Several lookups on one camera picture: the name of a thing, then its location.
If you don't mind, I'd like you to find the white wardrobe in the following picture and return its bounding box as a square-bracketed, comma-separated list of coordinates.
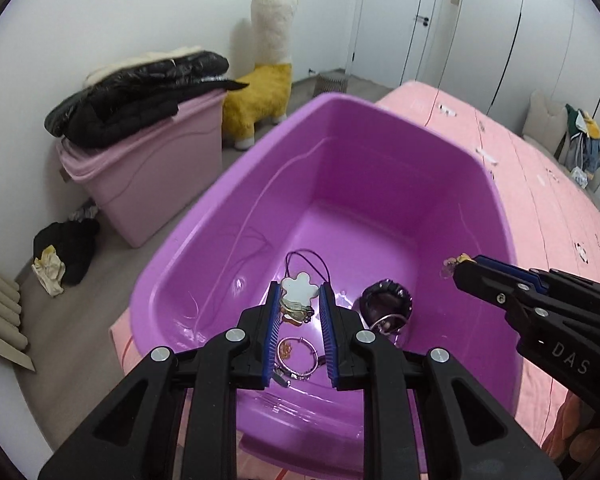
[405, 0, 600, 201]

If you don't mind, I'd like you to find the pink panda print blanket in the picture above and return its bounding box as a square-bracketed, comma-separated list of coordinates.
[109, 80, 600, 480]

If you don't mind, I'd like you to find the white door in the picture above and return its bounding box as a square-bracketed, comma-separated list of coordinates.
[347, 0, 448, 88]

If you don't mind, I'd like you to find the beaded silver bracelet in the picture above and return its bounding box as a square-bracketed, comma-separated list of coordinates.
[274, 336, 328, 383]

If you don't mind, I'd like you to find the yellow crumpled cloth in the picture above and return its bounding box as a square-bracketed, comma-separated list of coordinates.
[32, 245, 67, 297]

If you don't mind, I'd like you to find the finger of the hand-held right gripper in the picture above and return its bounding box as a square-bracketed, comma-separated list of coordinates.
[454, 261, 551, 323]
[472, 254, 600, 306]

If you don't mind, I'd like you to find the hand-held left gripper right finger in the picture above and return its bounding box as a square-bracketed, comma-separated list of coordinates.
[320, 281, 563, 480]

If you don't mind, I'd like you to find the grey striped basket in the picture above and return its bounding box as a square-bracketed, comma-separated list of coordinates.
[316, 74, 351, 95]

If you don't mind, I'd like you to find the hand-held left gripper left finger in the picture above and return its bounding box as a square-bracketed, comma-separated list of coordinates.
[37, 281, 284, 480]

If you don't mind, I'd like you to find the black cloth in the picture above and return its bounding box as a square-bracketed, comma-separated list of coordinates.
[33, 220, 101, 286]

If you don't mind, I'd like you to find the cream fleece garment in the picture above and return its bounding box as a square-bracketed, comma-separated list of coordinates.
[85, 46, 203, 86]

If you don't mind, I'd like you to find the beige cushion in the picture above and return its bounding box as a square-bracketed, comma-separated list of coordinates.
[522, 91, 571, 153]

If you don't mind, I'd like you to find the thin black cord necklace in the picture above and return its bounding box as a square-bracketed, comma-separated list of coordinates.
[284, 250, 331, 286]

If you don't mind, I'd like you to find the pink storage box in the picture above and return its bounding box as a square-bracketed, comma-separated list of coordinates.
[56, 85, 228, 248]

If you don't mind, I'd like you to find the white flower brooch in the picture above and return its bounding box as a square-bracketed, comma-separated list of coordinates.
[279, 272, 317, 326]

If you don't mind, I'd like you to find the black puffer jacket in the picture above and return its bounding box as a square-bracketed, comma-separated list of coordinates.
[45, 50, 230, 148]

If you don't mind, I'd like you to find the pile of clothes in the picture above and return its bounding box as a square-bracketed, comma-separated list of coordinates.
[562, 104, 600, 176]

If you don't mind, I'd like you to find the purple plastic bin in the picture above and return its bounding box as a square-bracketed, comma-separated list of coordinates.
[130, 92, 518, 466]

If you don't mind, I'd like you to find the black wristwatch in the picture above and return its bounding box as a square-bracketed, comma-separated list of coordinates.
[361, 280, 413, 333]

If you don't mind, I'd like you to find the striped grey cloth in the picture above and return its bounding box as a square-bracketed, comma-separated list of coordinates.
[67, 200, 98, 223]

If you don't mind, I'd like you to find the cream and yellow alpaca plush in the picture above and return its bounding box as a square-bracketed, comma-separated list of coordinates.
[222, 0, 298, 151]

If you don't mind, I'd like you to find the gold earring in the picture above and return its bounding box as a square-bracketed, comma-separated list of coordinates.
[441, 254, 473, 278]

